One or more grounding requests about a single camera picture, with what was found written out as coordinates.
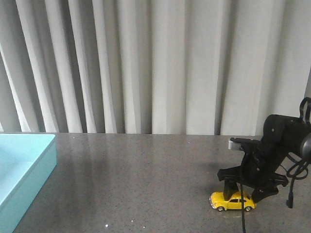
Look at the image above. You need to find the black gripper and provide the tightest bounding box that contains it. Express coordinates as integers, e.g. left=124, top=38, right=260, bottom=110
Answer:
left=216, top=137, right=292, bottom=203

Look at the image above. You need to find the yellow toy beetle car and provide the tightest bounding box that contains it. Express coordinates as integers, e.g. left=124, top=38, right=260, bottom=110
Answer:
left=209, top=191, right=256, bottom=212

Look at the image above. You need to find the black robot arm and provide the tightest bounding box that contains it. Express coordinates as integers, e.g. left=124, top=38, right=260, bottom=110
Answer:
left=217, top=115, right=311, bottom=203

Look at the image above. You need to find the light blue plastic box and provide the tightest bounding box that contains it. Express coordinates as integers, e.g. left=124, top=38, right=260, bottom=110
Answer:
left=0, top=133, right=57, bottom=233

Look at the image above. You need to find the grey pleated curtain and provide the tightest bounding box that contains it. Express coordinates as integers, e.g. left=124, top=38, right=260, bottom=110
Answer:
left=0, top=0, right=311, bottom=135

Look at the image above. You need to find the black cable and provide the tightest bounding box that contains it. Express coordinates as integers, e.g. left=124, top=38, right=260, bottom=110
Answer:
left=239, top=97, right=311, bottom=233

